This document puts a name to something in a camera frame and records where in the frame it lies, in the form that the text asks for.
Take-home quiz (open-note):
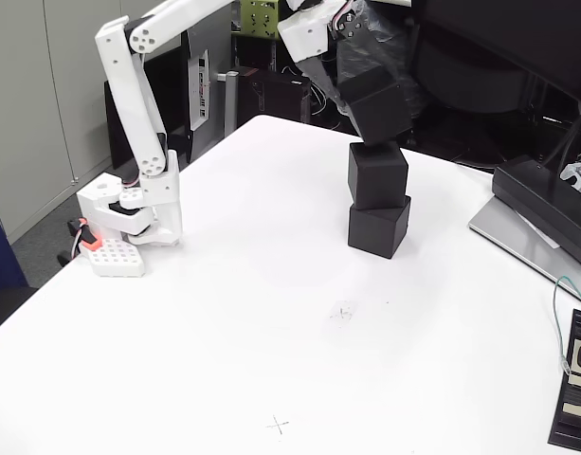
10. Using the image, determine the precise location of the black cube block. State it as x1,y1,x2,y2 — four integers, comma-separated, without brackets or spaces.
347,196,412,260
339,65,414,143
347,140,409,211

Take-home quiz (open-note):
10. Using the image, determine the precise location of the yellow-green metal box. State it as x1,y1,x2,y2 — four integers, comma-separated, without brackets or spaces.
232,0,282,40

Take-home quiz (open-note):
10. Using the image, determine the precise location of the bin wrapped in clear plastic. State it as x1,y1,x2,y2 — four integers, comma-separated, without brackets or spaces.
335,0,427,119

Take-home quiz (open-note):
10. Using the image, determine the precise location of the black equipment case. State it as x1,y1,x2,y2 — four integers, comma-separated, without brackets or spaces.
236,65,313,125

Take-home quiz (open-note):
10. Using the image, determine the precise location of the black flat panel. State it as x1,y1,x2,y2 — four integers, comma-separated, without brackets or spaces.
103,46,191,170

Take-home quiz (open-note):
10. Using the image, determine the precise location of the black box on stand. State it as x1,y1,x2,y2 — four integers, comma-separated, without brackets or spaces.
491,155,581,269

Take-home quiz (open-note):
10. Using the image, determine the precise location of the silver monitor stand base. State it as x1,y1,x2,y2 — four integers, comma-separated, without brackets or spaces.
468,193,581,304

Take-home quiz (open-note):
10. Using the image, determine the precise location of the crumpled white plastic wrapper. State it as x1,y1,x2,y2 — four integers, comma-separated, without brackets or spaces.
559,162,581,194

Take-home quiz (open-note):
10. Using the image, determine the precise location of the grey cabinet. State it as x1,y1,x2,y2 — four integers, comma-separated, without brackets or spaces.
0,0,182,246

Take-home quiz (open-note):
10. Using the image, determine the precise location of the blue partition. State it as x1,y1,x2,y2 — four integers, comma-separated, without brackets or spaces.
0,196,29,290

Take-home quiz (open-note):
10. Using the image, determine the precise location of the black device with beige labels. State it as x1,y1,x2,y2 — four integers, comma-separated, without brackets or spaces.
547,308,581,450

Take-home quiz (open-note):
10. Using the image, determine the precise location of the red white servo cable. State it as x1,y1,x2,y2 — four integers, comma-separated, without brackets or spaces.
331,0,358,35

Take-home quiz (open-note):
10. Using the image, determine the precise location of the grey metal post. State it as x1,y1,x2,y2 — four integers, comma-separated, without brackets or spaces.
225,70,241,135

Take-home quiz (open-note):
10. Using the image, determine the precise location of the black base cable plug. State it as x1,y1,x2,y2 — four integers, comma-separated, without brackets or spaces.
56,218,85,266

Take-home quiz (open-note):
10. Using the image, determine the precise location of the green cable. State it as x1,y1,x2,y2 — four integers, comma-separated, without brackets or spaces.
553,275,581,375

